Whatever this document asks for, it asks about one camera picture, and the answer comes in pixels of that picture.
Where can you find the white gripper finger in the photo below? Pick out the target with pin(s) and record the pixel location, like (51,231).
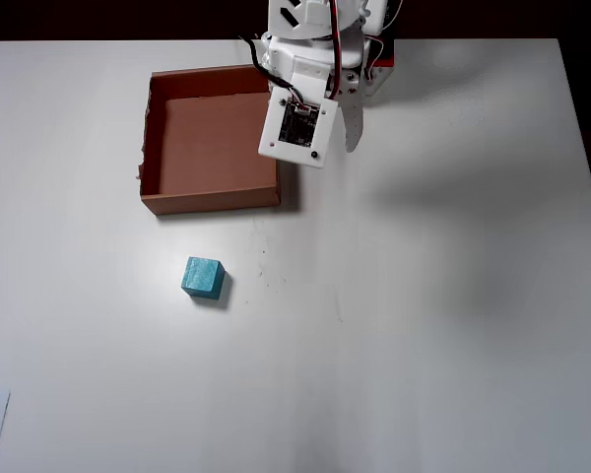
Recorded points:
(353,123)

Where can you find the blue cube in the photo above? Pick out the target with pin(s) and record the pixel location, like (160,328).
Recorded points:
(202,276)

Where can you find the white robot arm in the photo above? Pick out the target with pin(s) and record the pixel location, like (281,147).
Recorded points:
(300,15)

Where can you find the brown cardboard box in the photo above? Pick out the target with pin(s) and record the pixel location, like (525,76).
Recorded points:
(212,148)

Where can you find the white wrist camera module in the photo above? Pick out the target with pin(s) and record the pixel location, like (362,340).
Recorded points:
(326,128)

